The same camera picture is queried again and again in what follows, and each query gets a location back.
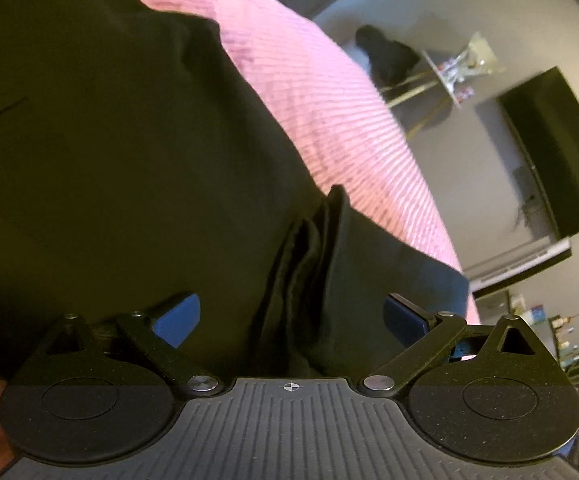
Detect black pants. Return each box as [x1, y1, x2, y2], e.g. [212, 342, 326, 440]
[0, 0, 468, 379]

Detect pink ribbed bed blanket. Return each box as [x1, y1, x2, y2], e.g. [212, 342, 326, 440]
[0, 0, 481, 480]

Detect black clothes pile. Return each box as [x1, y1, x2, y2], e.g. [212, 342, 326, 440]
[355, 25, 421, 87]

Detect wall mounted black television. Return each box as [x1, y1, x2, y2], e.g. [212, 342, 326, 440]
[497, 66, 579, 237]

